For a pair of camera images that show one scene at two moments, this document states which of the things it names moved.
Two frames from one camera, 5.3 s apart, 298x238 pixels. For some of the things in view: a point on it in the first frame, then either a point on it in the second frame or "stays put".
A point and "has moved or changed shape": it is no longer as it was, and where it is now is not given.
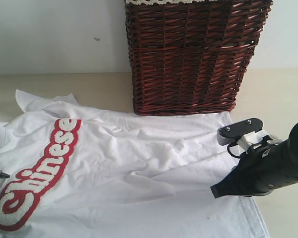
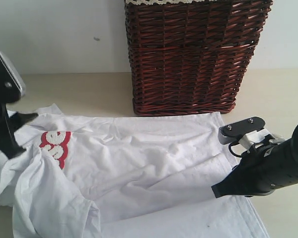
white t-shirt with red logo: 78,171 has moved or changed shape
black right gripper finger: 237,182 stays put
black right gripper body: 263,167 stays put
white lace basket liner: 130,2 stays put
